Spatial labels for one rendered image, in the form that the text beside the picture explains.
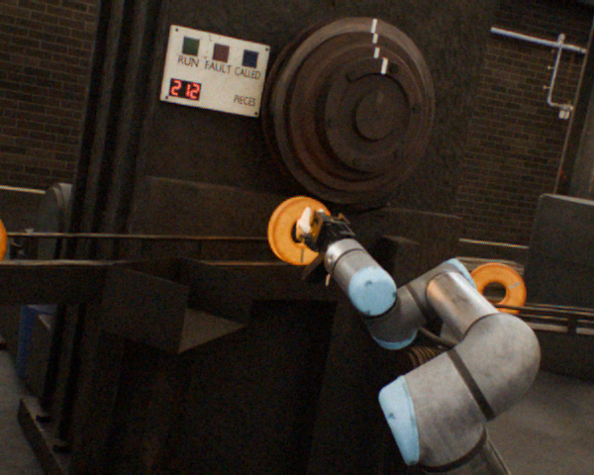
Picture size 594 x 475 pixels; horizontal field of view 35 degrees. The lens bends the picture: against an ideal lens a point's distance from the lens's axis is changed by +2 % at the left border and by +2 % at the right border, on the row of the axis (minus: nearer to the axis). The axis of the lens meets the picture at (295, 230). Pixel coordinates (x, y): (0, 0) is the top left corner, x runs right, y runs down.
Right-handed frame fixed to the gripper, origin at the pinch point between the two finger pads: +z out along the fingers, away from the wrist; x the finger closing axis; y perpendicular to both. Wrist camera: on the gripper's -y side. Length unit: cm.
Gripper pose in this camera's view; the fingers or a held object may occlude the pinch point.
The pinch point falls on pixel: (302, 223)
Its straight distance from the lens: 215.5
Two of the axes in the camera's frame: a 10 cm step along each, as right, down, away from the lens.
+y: 3.0, -8.8, -3.6
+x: -8.8, -1.0, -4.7
